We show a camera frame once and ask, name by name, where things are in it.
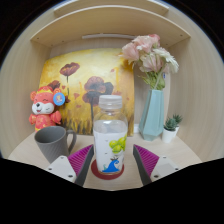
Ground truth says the teal faceted vase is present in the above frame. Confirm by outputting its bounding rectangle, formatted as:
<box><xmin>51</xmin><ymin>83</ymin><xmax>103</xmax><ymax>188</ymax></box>
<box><xmin>138</xmin><ymin>88</ymin><xmax>166</xmax><ymax>142</ymax></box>

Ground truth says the small succulent in white pot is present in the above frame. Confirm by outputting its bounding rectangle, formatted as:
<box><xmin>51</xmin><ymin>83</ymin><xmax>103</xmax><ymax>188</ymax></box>
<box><xmin>161</xmin><ymin>117</ymin><xmax>178</xmax><ymax>145</ymax></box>
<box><xmin>172</xmin><ymin>113</ymin><xmax>184</xmax><ymax>135</ymax></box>

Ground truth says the yellow poppy flower painting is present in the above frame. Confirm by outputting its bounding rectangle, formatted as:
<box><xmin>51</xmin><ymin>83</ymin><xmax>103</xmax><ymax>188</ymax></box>
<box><xmin>38</xmin><ymin>47</ymin><xmax>136</xmax><ymax>137</ymax></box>

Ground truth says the pink and white flower bouquet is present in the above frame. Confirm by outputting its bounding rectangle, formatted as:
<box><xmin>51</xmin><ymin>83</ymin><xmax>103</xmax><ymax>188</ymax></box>
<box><xmin>120</xmin><ymin>33</ymin><xmax>180</xmax><ymax>91</ymax></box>

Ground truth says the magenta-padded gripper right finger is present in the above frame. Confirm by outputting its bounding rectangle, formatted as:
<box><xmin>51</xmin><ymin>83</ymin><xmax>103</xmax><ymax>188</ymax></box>
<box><xmin>132</xmin><ymin>143</ymin><xmax>183</xmax><ymax>187</ymax></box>

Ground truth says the flat round red coaster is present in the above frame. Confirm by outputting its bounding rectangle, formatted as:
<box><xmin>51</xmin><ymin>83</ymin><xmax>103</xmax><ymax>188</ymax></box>
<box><xmin>90</xmin><ymin>158</ymin><xmax>126</xmax><ymax>181</ymax></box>

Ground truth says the light wood shelf unit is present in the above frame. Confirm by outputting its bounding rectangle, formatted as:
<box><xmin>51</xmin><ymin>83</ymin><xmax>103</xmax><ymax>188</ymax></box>
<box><xmin>29</xmin><ymin>0</ymin><xmax>192</xmax><ymax>48</ymax></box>

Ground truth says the red plush mouse toy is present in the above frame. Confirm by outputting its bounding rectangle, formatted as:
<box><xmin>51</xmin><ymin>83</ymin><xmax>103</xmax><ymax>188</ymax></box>
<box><xmin>28</xmin><ymin>85</ymin><xmax>67</xmax><ymax>132</ymax></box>

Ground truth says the clear plastic drink bottle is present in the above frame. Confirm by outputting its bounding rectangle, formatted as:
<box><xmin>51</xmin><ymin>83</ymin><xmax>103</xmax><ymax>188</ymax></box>
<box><xmin>92</xmin><ymin>94</ymin><xmax>129</xmax><ymax>176</ymax></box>

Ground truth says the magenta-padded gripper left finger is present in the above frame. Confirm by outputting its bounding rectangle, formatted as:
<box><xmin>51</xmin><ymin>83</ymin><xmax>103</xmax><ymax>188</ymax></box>
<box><xmin>46</xmin><ymin>143</ymin><xmax>95</xmax><ymax>187</ymax></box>

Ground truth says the grey textured mug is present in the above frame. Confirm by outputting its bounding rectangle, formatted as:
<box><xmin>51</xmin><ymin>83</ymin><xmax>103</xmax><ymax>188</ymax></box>
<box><xmin>33</xmin><ymin>125</ymin><xmax>78</xmax><ymax>165</ymax></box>

